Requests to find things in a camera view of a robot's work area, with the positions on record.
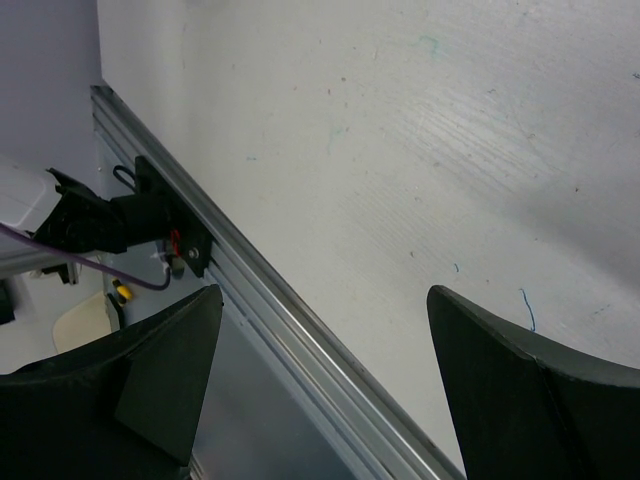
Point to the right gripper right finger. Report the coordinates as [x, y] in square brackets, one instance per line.
[526, 407]

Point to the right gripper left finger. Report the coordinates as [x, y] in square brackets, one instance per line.
[125, 406]

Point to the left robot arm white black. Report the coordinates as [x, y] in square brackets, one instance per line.
[51, 211]

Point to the aluminium rail frame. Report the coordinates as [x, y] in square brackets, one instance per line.
[286, 399]

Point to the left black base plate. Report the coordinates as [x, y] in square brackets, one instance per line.
[156, 212]

